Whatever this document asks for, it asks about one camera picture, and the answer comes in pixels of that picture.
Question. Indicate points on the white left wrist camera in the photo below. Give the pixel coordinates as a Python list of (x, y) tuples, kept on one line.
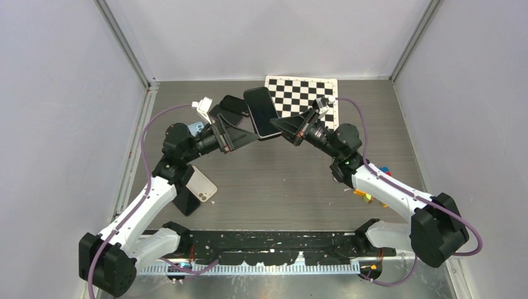
[(202, 108)]

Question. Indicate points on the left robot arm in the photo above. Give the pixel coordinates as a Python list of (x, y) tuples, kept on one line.
[(136, 214)]

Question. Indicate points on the black white chessboard mat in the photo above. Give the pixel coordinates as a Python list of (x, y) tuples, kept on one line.
[(295, 95)]

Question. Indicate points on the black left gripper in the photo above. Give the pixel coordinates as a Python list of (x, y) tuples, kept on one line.
[(232, 137)]

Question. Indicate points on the aluminium front rail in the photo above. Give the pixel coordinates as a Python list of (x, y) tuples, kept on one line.
[(360, 265)]

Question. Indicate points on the red blue toy block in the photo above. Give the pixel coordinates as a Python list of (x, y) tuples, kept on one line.
[(385, 170)]

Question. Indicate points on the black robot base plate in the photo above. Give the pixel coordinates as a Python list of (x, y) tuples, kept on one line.
[(274, 248)]

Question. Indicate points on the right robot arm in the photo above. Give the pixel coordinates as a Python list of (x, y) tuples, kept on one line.
[(434, 231)]

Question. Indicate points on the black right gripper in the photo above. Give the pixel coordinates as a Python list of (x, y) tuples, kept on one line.
[(294, 125)]

